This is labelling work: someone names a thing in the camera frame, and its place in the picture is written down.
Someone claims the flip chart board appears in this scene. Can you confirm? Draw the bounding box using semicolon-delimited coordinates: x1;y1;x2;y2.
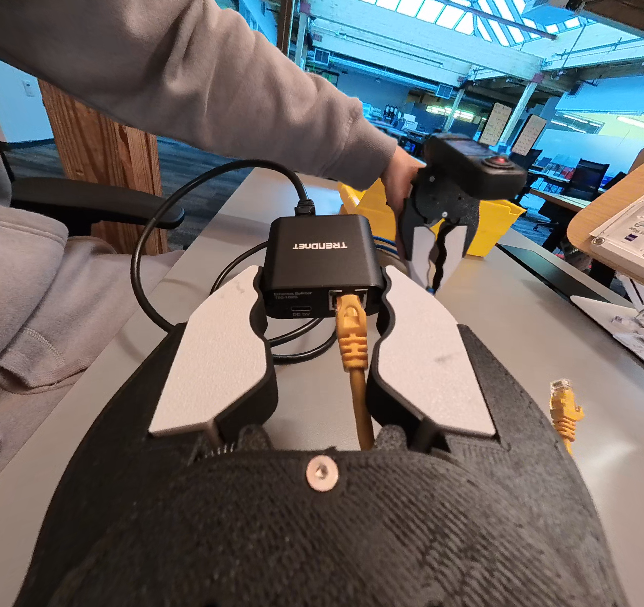
511;115;547;157
479;103;513;146

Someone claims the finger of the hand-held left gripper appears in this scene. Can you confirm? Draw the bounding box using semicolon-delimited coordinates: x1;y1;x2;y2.
434;223;469;293
405;224;439;286

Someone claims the black ethernet splitter box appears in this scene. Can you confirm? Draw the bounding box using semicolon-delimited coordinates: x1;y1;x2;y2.
259;214;385;320

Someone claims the black chair armrest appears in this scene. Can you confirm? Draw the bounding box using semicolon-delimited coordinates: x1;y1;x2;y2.
10;176;186;238

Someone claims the yellow ethernet cable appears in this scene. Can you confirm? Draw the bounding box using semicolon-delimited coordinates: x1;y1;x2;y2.
334;292;375;451
548;378;585;457

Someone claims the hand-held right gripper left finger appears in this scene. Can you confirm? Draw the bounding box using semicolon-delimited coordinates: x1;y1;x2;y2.
149;265;279;442

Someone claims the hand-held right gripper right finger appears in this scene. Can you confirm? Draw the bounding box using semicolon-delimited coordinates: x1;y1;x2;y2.
366;265;499;449

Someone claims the round wooden table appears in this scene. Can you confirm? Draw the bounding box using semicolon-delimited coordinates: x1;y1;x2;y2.
567;151;644;286

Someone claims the white paper sheet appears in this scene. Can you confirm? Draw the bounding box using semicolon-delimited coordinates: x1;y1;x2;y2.
571;295;644;361

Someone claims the person's left forearm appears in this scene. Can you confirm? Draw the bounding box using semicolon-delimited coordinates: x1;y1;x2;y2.
0;0;398;190

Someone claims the yellow plastic bin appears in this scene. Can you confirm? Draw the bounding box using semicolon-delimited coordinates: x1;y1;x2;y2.
338;179;526;256

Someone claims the grey desk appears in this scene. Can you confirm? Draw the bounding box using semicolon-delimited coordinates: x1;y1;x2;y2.
0;166;644;607

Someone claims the person's left hand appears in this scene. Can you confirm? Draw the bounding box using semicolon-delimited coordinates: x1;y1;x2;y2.
381;145;428;225

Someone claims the black cable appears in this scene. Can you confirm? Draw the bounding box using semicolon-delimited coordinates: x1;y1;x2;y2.
131;160;338;364

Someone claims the ceiling projector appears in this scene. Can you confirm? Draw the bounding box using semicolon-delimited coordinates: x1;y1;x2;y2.
521;0;584;26

